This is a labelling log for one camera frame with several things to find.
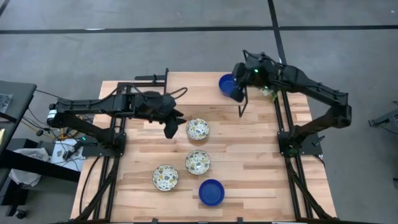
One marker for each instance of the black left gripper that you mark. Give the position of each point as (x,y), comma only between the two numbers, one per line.
(155,105)

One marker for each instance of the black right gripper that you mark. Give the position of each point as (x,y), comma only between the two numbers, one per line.
(255,74)

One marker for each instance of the blue mini bowl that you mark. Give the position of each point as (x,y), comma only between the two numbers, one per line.
(211,192)
(226,84)

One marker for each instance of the yellow bowl with patterned inside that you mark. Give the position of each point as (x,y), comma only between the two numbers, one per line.
(197,162)
(165,177)
(197,128)

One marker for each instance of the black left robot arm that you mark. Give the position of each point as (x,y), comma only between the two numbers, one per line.
(93,104)

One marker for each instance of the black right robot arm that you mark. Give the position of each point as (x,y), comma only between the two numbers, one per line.
(311,84)

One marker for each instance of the green plant in white pot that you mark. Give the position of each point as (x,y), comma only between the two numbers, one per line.
(269,93)

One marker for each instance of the wooden shelf with black legs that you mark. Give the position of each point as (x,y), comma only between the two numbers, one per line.
(199,90)

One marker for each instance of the white box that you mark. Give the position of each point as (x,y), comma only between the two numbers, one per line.
(59,155)

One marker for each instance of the black bench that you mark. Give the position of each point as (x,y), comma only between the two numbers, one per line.
(37,168)

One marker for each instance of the crumpled white bag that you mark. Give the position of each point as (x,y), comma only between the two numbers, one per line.
(29,155)

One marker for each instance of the black desk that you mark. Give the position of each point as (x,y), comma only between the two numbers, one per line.
(15,96)

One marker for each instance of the black aluminium frame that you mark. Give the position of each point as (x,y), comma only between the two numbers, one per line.
(298,183)
(105,180)

